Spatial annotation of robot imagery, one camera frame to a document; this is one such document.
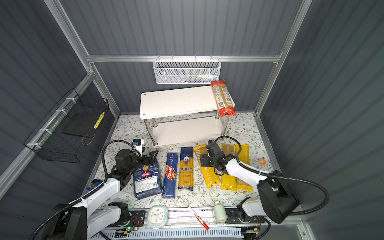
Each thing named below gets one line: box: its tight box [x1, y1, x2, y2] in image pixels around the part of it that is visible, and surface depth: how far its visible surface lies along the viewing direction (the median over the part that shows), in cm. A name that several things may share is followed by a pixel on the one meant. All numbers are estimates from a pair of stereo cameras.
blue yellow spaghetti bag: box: [178, 147, 194, 192], surface depth 90 cm
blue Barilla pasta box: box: [133, 163, 162, 200], surface depth 80 cm
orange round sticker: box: [259, 158, 267, 166], surface depth 96 cm
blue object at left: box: [86, 179, 103, 191], surface depth 85 cm
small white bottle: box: [213, 199, 227, 225], surface depth 71 cm
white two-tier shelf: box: [139, 85, 230, 147], surface depth 84 cm
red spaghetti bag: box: [211, 80, 236, 118], surface depth 78 cm
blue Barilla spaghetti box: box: [162, 152, 179, 198], surface depth 86 cm
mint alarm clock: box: [146, 204, 169, 228], surface depth 74 cm
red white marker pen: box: [186, 205, 210, 231], surface depth 75 cm
